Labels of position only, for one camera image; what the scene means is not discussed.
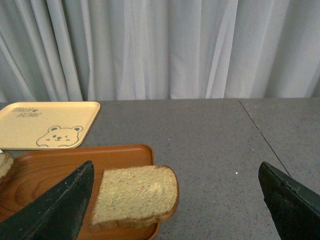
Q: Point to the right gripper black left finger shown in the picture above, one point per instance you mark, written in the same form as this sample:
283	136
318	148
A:
57	214

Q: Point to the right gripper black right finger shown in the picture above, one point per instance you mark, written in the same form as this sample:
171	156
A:
294	208

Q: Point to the bread slice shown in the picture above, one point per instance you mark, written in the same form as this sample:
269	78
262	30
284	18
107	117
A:
6	163
135	197

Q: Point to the brown wooden tray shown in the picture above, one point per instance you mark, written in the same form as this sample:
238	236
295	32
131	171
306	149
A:
37	171

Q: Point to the yellow bear tray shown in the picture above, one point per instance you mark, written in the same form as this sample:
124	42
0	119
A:
46	125

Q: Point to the grey curtain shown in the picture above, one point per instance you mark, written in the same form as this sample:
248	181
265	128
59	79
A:
99	50

